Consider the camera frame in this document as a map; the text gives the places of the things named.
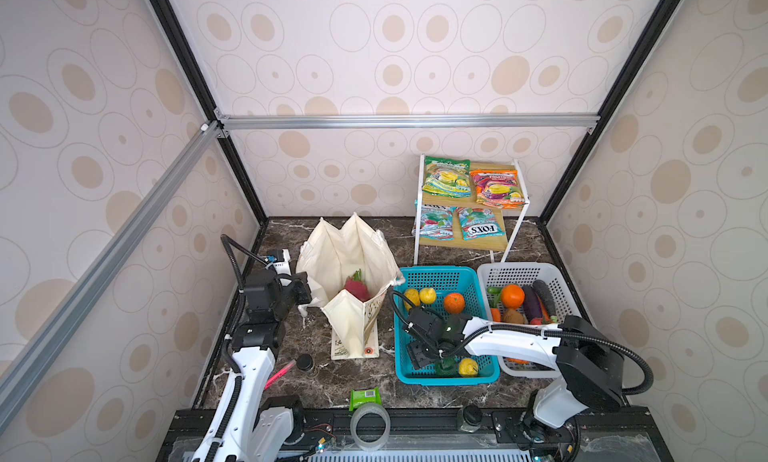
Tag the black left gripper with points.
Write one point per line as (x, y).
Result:
(297, 281)

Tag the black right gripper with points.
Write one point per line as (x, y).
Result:
(416, 361)

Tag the cream canvas grocery bag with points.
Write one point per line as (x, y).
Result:
(349, 270)

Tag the pink dragon fruit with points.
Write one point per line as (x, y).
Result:
(355, 285)

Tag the green yellow snack bag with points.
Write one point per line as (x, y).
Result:
(447, 177)

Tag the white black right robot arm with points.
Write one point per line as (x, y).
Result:
(592, 372)

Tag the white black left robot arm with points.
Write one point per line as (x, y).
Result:
(243, 427)

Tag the red teal snack bag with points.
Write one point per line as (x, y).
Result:
(436, 222)

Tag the green Fox's candy bag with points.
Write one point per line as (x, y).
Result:
(477, 223)

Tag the orange pink snack bag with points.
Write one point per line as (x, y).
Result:
(498, 188)

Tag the orange tangerine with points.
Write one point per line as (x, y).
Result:
(454, 303)

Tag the small yellow lemon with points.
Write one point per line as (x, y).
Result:
(427, 296)

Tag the yellow fruit front right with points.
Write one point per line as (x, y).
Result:
(468, 367)

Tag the teal plastic basket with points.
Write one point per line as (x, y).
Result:
(444, 280)

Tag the small black cap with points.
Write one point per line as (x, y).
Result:
(305, 362)

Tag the pink marker pen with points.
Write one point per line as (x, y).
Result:
(280, 374)

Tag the brown potato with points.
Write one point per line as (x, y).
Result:
(513, 317)

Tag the white plastic basket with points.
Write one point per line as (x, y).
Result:
(501, 274)

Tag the orange fruit in white basket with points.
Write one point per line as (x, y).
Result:
(512, 297)

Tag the clear tape roll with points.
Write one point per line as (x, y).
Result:
(370, 427)

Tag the green tape dispenser box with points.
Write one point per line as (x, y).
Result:
(361, 397)

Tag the purple eggplant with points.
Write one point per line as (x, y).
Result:
(531, 306)

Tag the white wooden two-tier shelf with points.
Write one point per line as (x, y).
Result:
(469, 205)

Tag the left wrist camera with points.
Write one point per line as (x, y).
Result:
(279, 260)

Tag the black knob on rail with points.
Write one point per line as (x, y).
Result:
(469, 418)

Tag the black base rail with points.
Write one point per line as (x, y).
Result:
(419, 434)

